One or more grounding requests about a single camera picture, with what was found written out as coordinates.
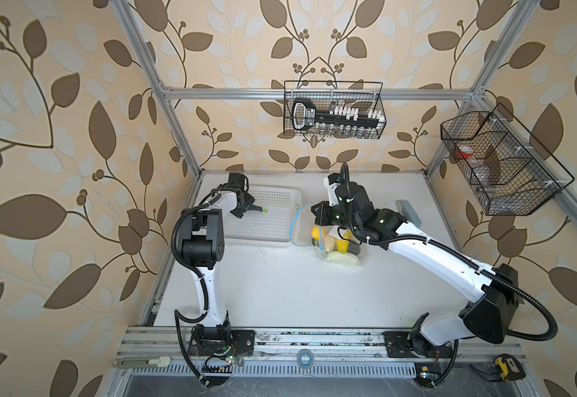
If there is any yellow tape measure on rail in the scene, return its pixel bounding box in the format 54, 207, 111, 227
494, 353, 526, 382

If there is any white garlic toy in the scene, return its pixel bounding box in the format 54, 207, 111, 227
321, 235, 337, 252

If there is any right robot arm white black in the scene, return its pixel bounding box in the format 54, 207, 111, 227
311, 164, 559, 347

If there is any red capped clear container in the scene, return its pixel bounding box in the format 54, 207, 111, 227
455, 145, 475, 160

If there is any black tool with white pieces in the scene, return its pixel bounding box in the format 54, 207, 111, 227
288, 98, 387, 132

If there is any white radish toy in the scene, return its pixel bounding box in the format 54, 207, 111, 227
325, 251, 360, 266

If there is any white handled tool on rail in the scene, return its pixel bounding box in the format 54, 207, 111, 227
113, 356, 172, 369

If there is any yellow lemon toy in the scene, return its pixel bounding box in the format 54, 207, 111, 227
311, 226, 326, 245

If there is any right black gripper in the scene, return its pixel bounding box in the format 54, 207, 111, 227
310, 201, 359, 235

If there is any white plastic basket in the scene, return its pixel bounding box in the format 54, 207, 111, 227
224, 185, 302, 247

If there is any clear zip top bag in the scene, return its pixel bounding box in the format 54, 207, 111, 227
288, 202, 362, 266

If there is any grey blue box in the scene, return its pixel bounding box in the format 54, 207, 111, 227
396, 199, 422, 228

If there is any black wire basket back wall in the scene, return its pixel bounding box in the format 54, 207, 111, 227
283, 79, 387, 140

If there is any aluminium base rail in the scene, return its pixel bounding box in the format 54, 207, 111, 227
112, 327, 531, 386

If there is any black wire basket right wall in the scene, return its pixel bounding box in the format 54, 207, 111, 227
440, 103, 575, 217

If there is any black wire basket wall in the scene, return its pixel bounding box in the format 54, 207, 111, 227
440, 103, 575, 217
283, 79, 387, 140

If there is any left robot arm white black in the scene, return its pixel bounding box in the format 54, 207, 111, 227
170, 173, 255, 352

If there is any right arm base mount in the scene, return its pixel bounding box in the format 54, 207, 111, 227
383, 331, 454, 359

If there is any blue tape roll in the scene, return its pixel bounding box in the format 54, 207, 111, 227
297, 349, 315, 371

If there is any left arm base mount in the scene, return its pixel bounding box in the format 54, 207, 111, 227
187, 329, 256, 357

